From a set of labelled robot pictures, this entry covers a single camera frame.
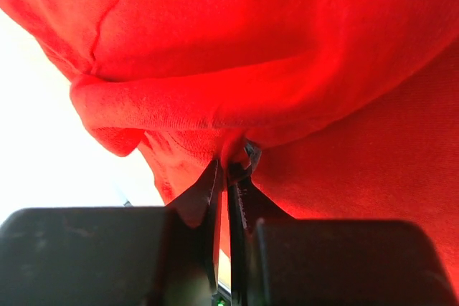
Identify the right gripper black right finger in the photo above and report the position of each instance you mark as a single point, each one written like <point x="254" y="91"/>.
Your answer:
<point x="279" y="260"/>

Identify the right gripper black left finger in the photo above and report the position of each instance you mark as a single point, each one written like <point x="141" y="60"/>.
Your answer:
<point x="137" y="255"/>

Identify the red t shirt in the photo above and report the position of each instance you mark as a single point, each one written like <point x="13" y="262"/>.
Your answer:
<point x="353" y="103"/>

